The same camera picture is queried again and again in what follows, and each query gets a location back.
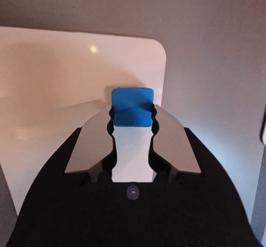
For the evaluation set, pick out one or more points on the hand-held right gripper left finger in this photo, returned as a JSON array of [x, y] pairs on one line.
[[91, 147]]

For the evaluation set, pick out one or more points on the white metal document stand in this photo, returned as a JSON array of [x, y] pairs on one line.
[[264, 126]]

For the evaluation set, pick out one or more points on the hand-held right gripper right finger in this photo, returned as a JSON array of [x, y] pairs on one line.
[[174, 147]]

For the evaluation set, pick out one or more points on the blue foam eraser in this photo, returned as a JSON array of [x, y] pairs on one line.
[[132, 107]]

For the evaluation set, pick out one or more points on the small white whiteboard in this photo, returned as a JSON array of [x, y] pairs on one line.
[[41, 84]]

